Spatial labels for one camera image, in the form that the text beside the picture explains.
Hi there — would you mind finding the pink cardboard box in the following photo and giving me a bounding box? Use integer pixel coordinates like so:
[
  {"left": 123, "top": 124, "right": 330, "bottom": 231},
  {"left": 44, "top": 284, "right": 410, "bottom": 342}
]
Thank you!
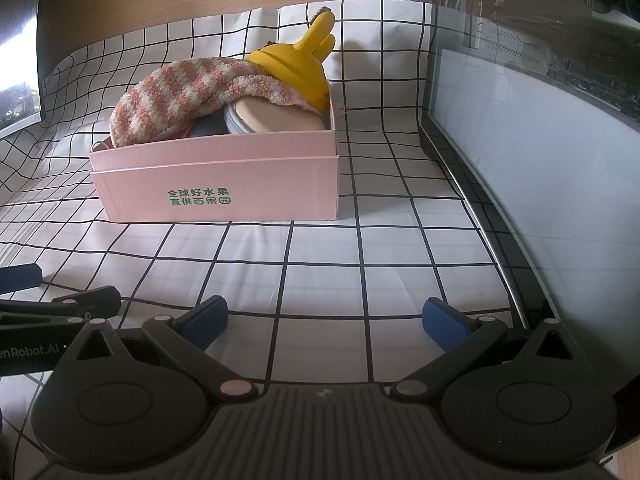
[{"left": 89, "top": 94, "right": 341, "bottom": 224}]

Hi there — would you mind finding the glass panel computer case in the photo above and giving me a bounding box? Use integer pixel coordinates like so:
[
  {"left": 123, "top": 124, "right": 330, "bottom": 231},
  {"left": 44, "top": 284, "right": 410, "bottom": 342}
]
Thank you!
[{"left": 422, "top": 0, "right": 640, "bottom": 457}]

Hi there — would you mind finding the yellow soft toy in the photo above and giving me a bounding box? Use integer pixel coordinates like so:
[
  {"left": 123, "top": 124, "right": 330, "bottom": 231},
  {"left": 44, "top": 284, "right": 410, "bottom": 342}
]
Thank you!
[{"left": 245, "top": 6, "right": 332, "bottom": 114}]

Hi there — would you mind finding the beige round pouch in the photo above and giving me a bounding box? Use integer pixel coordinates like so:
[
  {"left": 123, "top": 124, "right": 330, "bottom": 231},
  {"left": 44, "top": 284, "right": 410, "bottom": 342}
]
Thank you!
[{"left": 224, "top": 96, "right": 334, "bottom": 135}]

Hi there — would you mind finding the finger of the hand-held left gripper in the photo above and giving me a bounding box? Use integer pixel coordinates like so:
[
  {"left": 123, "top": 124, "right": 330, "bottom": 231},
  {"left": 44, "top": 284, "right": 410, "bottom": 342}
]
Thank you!
[
  {"left": 0, "top": 263, "right": 44, "bottom": 297},
  {"left": 0, "top": 285, "right": 122, "bottom": 322}
]

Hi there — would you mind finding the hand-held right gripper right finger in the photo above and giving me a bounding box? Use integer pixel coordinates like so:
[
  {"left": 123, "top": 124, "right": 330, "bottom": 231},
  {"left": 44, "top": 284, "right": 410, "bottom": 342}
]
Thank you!
[{"left": 390, "top": 297, "right": 577, "bottom": 402}]

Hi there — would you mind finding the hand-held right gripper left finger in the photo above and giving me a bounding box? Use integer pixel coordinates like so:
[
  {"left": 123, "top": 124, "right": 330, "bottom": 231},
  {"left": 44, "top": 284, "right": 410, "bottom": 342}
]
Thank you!
[{"left": 75, "top": 295, "right": 259, "bottom": 402}]

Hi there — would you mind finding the pink striped fuzzy sock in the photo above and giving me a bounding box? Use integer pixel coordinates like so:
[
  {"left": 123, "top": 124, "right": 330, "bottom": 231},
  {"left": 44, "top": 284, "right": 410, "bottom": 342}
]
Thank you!
[{"left": 110, "top": 57, "right": 302, "bottom": 149}]

